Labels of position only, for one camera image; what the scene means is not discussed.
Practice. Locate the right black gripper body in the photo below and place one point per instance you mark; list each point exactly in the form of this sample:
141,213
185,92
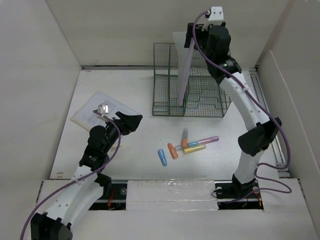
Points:
202,35

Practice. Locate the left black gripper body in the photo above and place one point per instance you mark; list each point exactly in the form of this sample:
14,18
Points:
122,128

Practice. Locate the clear zip pouch purple zipper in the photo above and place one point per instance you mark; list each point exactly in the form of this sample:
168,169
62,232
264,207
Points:
185,56

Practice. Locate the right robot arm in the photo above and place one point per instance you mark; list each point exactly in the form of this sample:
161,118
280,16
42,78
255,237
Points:
214,43

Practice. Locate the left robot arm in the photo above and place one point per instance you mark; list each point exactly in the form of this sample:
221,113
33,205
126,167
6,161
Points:
88,183

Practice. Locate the white notebook booklet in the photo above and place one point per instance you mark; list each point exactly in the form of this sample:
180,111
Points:
91,120

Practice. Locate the blue marker pen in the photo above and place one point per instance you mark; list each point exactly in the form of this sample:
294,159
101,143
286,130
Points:
162,157

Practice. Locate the orange marker pen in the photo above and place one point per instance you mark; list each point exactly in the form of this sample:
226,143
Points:
172,151

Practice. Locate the light blue capped marker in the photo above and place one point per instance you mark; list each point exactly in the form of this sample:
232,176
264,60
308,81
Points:
189,144

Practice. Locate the orange capped clear marker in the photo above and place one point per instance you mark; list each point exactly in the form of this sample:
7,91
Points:
184,140

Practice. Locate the yellow marker pen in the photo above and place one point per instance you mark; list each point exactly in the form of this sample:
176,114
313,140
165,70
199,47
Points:
193,149

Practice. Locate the pink marker pen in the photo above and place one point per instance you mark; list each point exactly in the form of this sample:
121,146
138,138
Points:
208,140

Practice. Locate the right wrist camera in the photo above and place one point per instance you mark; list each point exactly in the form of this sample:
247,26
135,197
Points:
214,16

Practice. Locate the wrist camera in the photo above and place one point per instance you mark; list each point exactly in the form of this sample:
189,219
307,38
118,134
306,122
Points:
214,16
103,109

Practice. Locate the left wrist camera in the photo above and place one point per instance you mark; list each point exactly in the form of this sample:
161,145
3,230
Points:
103,109

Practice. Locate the green wire mesh organizer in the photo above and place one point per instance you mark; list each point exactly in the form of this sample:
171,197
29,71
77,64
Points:
203,97

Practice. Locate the aluminium rail right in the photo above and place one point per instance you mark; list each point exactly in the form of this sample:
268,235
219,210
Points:
280,160

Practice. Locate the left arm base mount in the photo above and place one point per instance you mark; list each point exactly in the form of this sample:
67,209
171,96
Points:
114,195

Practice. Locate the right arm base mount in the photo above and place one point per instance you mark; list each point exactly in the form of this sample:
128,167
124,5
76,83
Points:
232,195

